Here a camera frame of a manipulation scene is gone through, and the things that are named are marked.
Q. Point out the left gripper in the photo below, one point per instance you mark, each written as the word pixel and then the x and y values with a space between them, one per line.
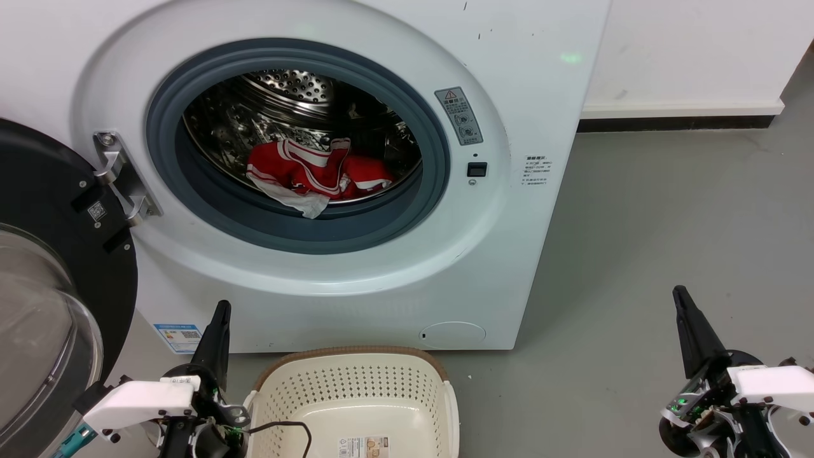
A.
pixel 210 439

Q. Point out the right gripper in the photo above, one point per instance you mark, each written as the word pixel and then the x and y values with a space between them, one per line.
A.
pixel 706 420

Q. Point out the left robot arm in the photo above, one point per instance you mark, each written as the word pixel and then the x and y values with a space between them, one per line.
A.
pixel 73 442

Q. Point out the cream plastic laundry basket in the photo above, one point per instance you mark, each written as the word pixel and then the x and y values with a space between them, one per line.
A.
pixel 356 394

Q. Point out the printed product label sticker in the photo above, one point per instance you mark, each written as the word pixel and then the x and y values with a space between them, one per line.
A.
pixel 362 447

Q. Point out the red and white garment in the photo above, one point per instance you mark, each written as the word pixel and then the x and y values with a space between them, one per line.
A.
pixel 286 166

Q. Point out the washing machine door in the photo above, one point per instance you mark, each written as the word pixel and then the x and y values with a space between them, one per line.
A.
pixel 44 178

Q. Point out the stainless steel washing machine drum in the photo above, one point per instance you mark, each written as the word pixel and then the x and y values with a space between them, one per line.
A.
pixel 289 86

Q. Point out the blue energy label sticker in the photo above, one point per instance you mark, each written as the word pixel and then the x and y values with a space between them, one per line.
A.
pixel 179 337

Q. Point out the grey rubber door gasket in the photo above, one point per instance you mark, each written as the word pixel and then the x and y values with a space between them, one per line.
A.
pixel 286 234

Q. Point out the QR code sticker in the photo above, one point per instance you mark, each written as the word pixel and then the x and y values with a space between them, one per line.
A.
pixel 96 211

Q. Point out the metal door hinge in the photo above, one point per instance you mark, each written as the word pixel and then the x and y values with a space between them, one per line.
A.
pixel 121 175

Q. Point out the white front-load washing machine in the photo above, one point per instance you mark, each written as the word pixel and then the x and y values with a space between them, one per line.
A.
pixel 509 254

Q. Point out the black baseboard strip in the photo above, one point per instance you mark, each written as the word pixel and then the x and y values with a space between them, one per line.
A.
pixel 674 123

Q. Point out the small text sticker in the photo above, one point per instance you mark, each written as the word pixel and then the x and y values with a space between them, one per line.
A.
pixel 537 170

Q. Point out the round filter cover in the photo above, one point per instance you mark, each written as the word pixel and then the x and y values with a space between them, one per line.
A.
pixel 453 334

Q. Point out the black door latch socket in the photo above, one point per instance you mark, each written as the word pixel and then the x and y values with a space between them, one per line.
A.
pixel 477 169

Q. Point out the grey warning sticker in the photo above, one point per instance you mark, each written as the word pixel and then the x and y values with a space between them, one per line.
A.
pixel 459 116

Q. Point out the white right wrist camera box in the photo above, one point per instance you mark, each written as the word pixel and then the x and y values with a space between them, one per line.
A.
pixel 779 385

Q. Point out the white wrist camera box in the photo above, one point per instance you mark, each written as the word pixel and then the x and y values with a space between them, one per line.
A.
pixel 779 385
pixel 137 402

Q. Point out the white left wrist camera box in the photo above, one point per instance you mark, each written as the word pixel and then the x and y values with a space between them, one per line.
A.
pixel 137 402

